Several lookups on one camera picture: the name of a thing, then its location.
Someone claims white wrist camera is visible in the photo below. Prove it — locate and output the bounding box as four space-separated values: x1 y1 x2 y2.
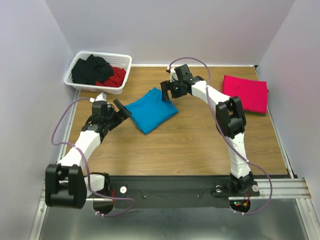
166 66 179 83
89 93 107 103

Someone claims black t shirt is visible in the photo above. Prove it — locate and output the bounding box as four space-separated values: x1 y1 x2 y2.
71 54 115 85

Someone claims white plastic laundry basket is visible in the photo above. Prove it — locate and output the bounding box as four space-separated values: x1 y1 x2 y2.
63 50 132 95

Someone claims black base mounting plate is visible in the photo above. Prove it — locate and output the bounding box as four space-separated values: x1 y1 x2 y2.
92 175 261 210

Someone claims aluminium extrusion frame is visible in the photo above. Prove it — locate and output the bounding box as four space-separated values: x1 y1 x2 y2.
29 103 77 240

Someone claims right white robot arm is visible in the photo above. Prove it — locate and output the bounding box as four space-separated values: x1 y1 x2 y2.
160 64 259 195

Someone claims blue t shirt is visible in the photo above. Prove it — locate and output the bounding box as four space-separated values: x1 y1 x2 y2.
125 87 179 135

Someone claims purple cable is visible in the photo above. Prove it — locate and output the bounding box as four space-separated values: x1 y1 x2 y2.
51 97 136 218
165 56 274 216

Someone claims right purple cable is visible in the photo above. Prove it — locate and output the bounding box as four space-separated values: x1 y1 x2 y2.
165 56 274 216

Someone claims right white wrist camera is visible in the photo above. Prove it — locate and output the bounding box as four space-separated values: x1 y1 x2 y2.
166 66 179 83

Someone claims dark red t shirt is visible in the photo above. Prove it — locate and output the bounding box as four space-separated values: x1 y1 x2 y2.
95 66 126 88

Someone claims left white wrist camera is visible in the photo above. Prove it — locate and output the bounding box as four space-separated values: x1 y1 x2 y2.
89 93 107 103

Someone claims folded pink t shirt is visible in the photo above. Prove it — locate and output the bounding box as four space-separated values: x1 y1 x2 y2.
222 75 269 115

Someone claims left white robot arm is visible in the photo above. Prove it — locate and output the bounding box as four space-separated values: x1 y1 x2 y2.
45 95 131 209

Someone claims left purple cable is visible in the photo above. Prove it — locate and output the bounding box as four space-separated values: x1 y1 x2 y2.
51 97 136 218

